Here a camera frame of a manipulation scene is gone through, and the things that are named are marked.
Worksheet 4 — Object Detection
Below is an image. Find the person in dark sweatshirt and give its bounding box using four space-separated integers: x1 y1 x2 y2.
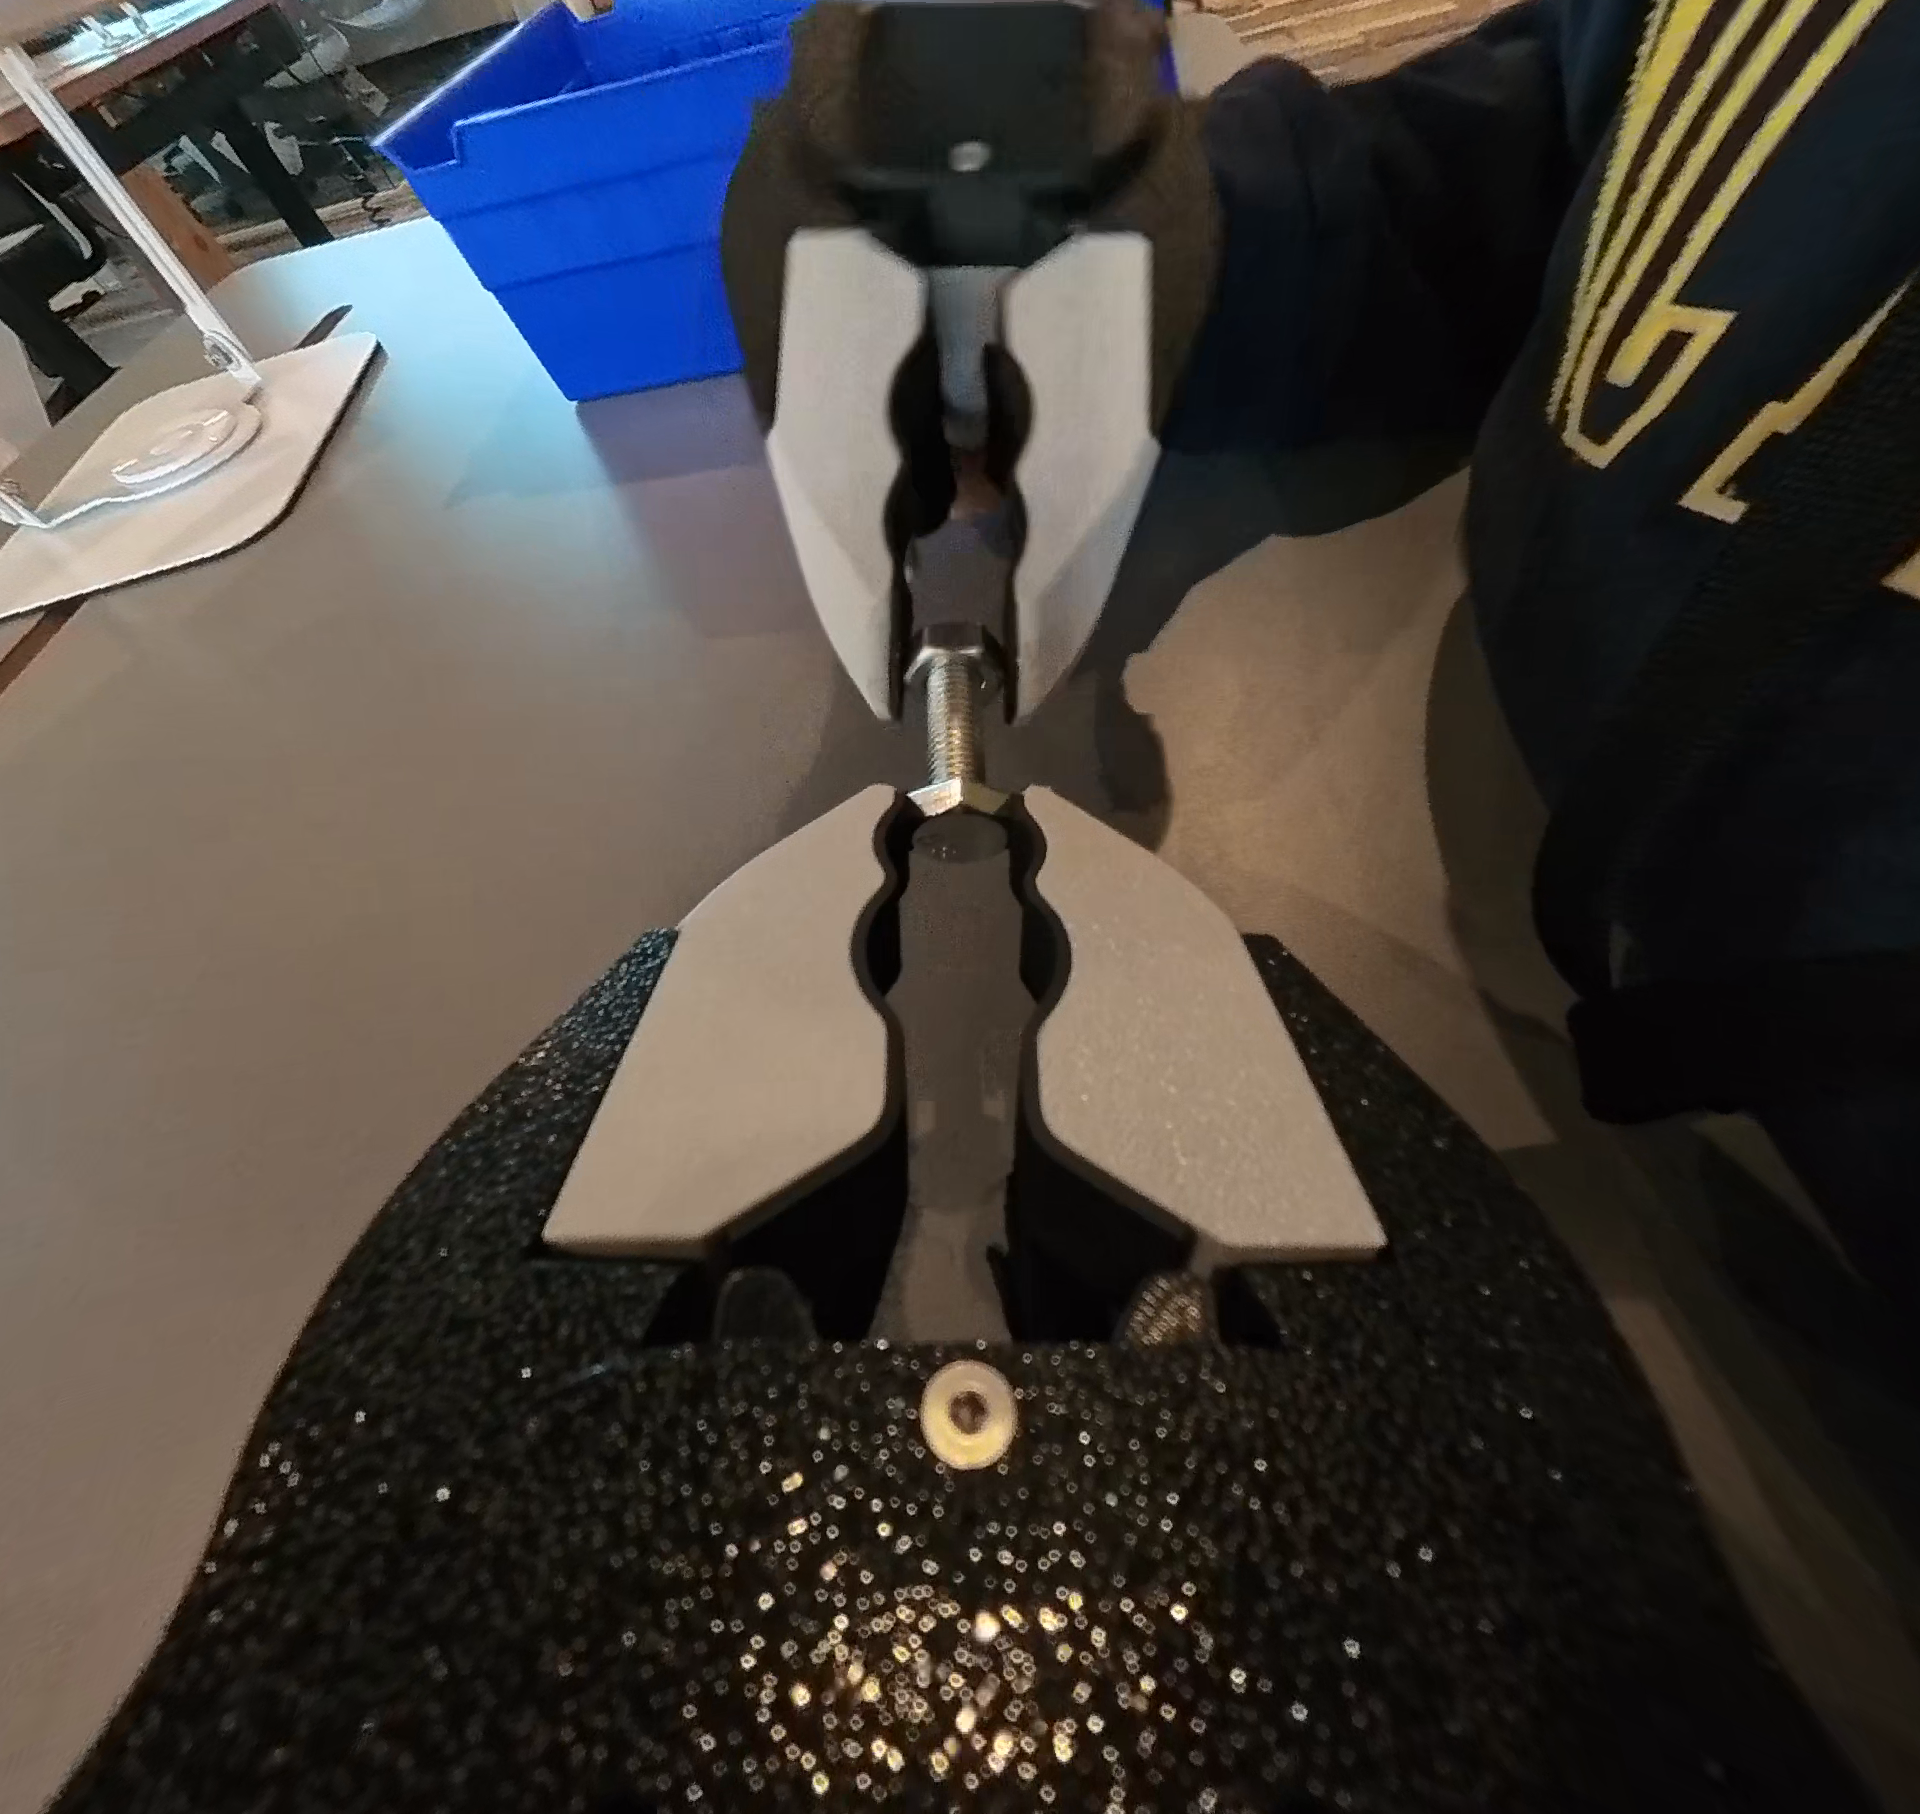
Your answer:
1461 0 1920 1140

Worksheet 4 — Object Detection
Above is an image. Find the blue plastic bin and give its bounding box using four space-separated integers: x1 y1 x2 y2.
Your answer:
373 0 1189 407

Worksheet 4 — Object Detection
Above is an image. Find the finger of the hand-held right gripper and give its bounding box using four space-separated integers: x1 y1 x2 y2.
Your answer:
766 230 933 726
993 232 1163 725

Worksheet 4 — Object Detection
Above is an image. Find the silver hex bolt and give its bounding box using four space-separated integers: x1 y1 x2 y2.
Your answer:
903 675 1024 828

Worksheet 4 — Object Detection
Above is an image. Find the instruction board on acrylic stand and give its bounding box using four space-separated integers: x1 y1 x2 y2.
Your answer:
0 0 385 624

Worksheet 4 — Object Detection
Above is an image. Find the person's right hand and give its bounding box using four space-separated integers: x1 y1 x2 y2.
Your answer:
943 443 1022 534

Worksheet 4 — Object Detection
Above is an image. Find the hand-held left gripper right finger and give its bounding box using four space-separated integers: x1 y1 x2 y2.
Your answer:
1018 787 1389 1268

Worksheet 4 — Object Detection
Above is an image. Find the brown wooden desk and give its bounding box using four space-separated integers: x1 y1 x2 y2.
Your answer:
0 0 341 407

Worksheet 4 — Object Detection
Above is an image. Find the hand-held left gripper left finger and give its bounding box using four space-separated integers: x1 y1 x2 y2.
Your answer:
540 785 921 1264

